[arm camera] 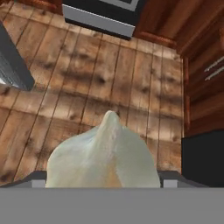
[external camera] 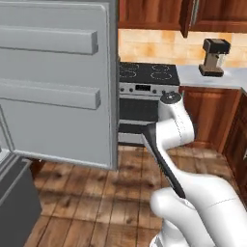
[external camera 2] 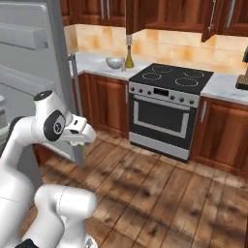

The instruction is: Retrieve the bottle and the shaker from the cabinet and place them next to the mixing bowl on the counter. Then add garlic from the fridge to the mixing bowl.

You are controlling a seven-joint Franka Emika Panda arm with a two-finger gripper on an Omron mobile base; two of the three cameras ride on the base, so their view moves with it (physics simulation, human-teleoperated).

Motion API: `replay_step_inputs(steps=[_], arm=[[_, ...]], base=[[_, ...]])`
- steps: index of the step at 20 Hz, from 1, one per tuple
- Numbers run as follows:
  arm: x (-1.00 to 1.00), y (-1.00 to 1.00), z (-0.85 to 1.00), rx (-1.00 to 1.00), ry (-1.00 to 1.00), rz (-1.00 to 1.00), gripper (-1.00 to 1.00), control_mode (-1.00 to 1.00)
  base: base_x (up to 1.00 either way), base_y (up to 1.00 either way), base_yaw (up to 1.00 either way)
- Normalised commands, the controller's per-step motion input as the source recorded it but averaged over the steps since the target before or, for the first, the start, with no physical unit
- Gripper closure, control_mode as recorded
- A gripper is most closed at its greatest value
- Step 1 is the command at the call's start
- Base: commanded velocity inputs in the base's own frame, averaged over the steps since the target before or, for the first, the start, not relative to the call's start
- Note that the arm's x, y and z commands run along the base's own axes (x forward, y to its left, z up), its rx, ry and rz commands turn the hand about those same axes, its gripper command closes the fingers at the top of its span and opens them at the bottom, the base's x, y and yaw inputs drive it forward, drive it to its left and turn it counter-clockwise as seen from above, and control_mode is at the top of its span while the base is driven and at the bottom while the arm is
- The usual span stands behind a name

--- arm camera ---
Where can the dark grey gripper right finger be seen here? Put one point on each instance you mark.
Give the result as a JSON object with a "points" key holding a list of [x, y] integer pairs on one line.
{"points": [[172, 180]]}

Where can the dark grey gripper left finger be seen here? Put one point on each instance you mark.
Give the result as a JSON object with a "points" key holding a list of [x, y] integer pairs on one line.
{"points": [[33, 180]]}

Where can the white garlic bulb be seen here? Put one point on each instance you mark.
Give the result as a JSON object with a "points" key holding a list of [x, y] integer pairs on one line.
{"points": [[105, 157]]}

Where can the wooden cabinet run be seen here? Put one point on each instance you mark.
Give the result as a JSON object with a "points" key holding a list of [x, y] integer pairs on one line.
{"points": [[201, 58]]}

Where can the black dishwasher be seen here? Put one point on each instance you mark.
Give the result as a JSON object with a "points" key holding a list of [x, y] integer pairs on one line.
{"points": [[204, 159]]}

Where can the black and silver oven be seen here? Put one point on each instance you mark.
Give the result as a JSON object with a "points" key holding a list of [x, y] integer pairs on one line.
{"points": [[102, 13]]}

